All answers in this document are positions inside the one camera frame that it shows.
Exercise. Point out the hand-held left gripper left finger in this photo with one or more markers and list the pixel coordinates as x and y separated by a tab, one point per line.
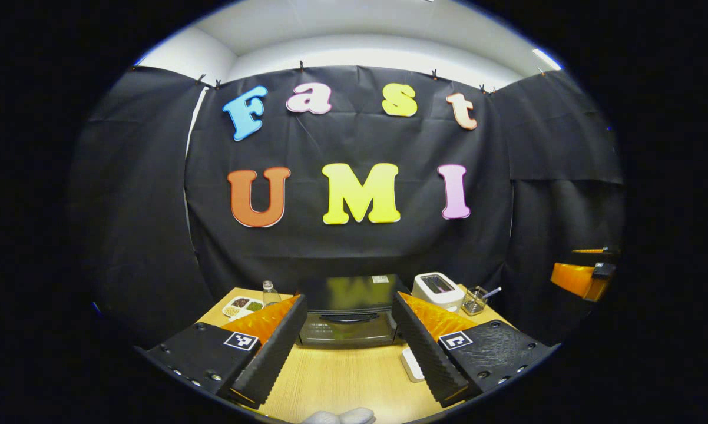
277	347

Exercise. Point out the ceiling light panel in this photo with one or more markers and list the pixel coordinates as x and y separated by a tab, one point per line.
547	59

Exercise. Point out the white toaster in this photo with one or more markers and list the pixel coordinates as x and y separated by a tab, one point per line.
439	291

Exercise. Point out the white divided snack plate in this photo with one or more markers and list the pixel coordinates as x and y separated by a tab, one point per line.
242	305

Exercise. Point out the black backdrop cloth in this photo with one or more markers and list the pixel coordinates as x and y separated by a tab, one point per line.
354	253

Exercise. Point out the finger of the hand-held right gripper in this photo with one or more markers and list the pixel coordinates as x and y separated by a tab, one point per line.
578	278
601	257

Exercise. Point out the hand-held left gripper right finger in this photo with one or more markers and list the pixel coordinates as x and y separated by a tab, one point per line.
424	350

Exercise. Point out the metal spoon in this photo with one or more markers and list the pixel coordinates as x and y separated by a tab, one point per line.
492	291

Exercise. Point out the white food tray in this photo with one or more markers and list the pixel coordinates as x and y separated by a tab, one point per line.
411	365

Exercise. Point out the black electric oven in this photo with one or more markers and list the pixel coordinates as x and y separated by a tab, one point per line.
348	300

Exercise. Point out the clear water bottle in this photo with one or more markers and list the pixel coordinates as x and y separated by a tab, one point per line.
270	293

